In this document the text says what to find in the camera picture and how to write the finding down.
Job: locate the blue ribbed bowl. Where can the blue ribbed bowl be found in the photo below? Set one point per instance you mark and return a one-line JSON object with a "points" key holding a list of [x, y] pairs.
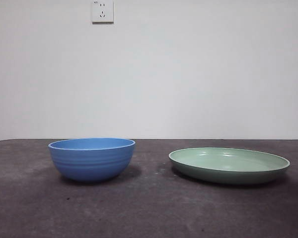
{"points": [[92, 163]]}

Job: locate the green round plate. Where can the green round plate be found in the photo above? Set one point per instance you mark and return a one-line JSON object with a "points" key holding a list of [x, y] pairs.
{"points": [[228, 171]]}

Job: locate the white wall socket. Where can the white wall socket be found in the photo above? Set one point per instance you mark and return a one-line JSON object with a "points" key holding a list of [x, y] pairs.
{"points": [[102, 12]]}

